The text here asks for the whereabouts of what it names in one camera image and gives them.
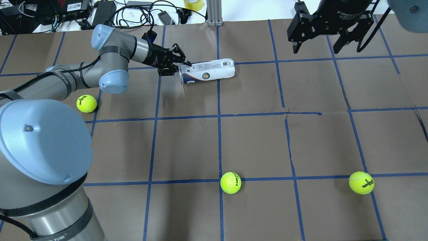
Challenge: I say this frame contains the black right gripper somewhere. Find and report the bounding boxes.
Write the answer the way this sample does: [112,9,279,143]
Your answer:
[287,0,375,54]

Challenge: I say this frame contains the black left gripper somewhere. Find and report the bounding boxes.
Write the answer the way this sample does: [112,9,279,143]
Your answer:
[147,43,192,76]

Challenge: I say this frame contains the clear tennis ball can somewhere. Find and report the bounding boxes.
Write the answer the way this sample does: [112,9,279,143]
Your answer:
[179,58,235,84]

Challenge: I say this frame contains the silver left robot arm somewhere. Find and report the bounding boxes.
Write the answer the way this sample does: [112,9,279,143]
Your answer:
[0,24,191,241]

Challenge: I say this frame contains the Head yellow tennis ball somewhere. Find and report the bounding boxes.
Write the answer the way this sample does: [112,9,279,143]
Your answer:
[220,171,242,195]

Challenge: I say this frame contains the Wilson yellow tennis ball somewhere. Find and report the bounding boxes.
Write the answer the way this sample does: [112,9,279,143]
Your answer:
[348,171,375,195]

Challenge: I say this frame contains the yellow tape roll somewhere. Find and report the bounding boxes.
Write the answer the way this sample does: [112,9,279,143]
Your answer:
[183,0,204,12]

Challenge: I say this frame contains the black power adapter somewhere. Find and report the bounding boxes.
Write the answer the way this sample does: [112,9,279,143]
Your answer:
[92,1,116,28]

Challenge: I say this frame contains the aluminium frame post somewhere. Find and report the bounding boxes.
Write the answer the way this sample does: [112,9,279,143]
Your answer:
[206,0,223,26]

